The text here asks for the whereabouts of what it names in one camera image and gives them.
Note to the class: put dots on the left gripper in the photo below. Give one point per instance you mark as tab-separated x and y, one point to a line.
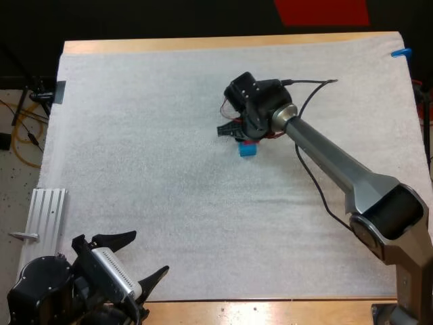
85	264

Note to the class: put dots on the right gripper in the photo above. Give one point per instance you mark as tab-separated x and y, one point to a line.
248	130

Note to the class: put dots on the red cube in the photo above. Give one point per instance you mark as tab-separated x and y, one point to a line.
249	143

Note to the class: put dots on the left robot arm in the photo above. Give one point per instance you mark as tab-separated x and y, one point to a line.
40	291

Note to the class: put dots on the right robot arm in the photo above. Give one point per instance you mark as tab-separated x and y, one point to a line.
324	150

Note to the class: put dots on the blue cube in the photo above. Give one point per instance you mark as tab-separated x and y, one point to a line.
247	151

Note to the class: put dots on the silver clamp lever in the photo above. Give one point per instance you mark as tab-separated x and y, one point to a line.
24	236

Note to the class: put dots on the blue clip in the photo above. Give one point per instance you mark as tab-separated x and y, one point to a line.
401	53

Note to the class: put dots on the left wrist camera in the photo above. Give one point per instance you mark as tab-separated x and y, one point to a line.
115	272

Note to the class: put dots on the ribbed aluminium rail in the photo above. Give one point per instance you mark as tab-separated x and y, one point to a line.
47	220

